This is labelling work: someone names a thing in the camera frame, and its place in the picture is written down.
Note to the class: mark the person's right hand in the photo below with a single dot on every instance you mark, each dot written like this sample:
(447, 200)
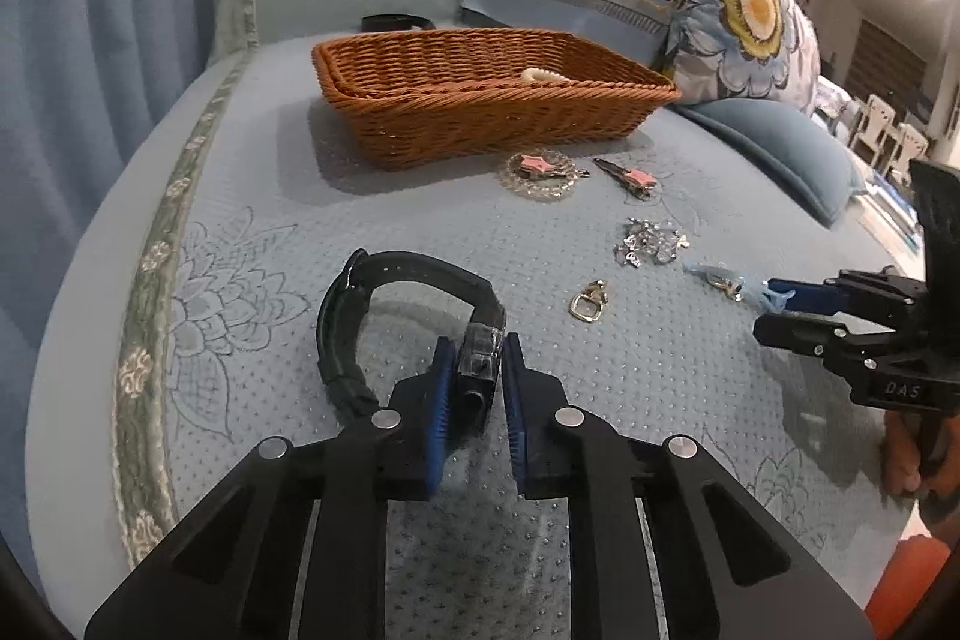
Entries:
(904, 460)

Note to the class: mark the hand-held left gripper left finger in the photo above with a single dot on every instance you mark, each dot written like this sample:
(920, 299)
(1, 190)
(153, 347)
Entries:
(441, 415)

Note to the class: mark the black band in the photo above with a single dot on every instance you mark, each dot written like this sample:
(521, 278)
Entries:
(396, 21)

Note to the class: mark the blue curtain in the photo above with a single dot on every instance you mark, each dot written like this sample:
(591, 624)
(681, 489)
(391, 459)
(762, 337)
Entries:
(90, 48)

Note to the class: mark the gold metal clasp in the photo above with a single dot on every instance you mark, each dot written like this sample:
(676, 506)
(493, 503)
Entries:
(587, 302)

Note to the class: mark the pink hair clip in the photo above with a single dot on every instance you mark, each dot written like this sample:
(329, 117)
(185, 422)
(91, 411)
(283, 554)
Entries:
(628, 175)

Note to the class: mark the white chair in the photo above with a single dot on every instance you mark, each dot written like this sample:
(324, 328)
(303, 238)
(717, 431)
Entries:
(877, 126)

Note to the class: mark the brown wicker basket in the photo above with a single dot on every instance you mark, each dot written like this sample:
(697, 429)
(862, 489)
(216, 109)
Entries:
(480, 93)

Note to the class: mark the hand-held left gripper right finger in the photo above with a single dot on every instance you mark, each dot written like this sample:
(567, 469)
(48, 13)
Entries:
(516, 415)

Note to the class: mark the black wrist watch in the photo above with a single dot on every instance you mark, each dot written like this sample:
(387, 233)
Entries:
(420, 280)

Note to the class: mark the orange cloth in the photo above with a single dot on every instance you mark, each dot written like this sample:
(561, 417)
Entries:
(904, 580)

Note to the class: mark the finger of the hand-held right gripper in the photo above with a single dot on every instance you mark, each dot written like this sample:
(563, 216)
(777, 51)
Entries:
(825, 295)
(810, 336)

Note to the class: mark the blue quilted bedspread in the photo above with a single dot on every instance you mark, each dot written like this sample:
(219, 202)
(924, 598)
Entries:
(480, 250)

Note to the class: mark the plain blue pillow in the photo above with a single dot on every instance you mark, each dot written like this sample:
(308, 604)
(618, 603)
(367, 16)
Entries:
(780, 153)

